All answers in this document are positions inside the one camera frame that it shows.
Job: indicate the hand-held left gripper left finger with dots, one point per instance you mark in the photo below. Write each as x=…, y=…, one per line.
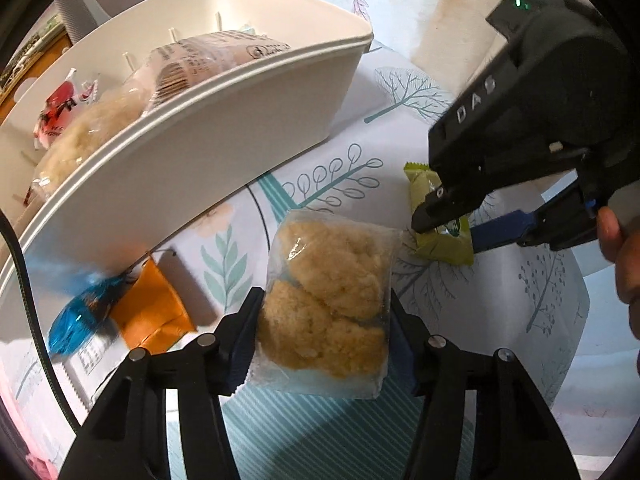
x=244, y=355

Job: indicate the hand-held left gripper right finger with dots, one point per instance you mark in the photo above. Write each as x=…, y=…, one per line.
x=402, y=355

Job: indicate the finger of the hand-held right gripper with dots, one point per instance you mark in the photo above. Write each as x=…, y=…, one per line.
x=435, y=210
x=500, y=230

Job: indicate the green snack packet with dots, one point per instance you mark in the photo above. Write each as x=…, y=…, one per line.
x=445, y=247

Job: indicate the clear yellow crumbly snack packet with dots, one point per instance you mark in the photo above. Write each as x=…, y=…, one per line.
x=320, y=310
x=90, y=130

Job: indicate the white plastic bin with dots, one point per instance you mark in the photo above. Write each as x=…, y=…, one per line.
x=225, y=125

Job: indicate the pink brown barcode snack packet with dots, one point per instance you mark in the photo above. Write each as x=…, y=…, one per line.
x=210, y=55

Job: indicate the person's right hand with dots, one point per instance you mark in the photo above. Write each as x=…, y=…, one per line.
x=630, y=270

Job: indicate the tree print tablecloth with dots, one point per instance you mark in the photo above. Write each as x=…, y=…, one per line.
x=350, y=170

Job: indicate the beige striped cloth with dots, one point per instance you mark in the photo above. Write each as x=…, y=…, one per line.
x=465, y=50

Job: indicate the orange snack packet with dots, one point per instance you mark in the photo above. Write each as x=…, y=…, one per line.
x=150, y=310

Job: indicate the white barcode snack packet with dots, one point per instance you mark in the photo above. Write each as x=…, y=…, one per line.
x=92, y=360

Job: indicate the blue foil candy wrapper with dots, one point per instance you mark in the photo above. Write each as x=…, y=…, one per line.
x=75, y=320

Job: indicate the red and white snack packet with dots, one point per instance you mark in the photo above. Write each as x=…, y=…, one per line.
x=57, y=110

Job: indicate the wooden desk with drawers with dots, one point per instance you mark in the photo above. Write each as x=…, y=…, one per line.
x=30, y=65

